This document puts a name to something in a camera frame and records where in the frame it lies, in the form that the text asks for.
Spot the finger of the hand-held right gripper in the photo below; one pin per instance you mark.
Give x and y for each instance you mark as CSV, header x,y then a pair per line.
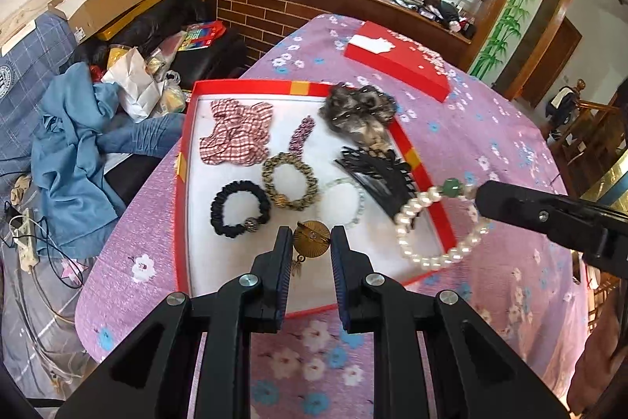
x,y
520,205

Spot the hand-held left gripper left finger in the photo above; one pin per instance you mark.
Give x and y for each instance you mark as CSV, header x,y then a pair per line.
x,y
287,281

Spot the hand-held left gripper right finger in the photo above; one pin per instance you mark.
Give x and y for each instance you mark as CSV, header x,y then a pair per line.
x,y
338,281

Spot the gold brooch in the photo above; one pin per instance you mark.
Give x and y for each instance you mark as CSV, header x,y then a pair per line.
x,y
310,244

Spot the red jewelry box tray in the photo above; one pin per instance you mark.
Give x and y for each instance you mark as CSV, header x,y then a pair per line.
x,y
235,262

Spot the black scrunchie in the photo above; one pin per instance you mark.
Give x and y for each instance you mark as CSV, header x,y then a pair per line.
x,y
221,217

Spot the leopard print scrunchie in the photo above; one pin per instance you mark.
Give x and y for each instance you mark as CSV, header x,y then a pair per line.
x,y
270,171

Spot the person's right forearm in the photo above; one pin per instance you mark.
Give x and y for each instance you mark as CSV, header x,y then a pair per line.
x,y
601,360

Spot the gold pillar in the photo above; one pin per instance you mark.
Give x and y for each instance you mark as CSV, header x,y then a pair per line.
x,y
611,191

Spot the wooden stair railing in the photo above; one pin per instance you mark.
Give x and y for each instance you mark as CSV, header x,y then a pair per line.
x,y
588,144

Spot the pink floral tablecloth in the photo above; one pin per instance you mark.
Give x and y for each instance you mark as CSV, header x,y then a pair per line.
x,y
490,301

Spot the black hair claw clip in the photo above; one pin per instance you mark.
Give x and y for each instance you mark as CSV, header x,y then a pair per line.
x,y
378,181

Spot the beige hair clip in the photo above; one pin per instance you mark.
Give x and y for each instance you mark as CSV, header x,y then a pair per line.
x,y
378,148

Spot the wooden door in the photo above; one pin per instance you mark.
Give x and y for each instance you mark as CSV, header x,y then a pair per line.
x,y
549,60

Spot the red checked scrunchie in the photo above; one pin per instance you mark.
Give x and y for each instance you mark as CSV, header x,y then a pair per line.
x,y
235,132

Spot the brown fabric hair bow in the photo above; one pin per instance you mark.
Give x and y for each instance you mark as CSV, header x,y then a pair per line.
x,y
355,112

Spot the red box lid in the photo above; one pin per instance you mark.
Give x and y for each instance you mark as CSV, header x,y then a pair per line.
x,y
402,60

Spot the blue denim cloth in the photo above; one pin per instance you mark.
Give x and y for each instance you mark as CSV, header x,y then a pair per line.
x,y
73,163

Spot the white plastic bag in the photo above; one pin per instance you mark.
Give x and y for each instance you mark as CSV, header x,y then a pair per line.
x,y
135,80

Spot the colourful book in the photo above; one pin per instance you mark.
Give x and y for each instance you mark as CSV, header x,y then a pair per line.
x,y
201,35

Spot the white power strip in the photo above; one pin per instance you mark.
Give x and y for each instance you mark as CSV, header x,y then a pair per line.
x,y
27,242

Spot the wooden counter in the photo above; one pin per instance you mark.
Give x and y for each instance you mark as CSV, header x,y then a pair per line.
x,y
274,6

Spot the cardboard box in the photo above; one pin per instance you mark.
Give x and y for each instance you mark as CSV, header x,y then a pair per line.
x,y
113,2

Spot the blue plaid sofa cover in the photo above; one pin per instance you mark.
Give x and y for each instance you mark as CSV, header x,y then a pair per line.
x,y
29,75

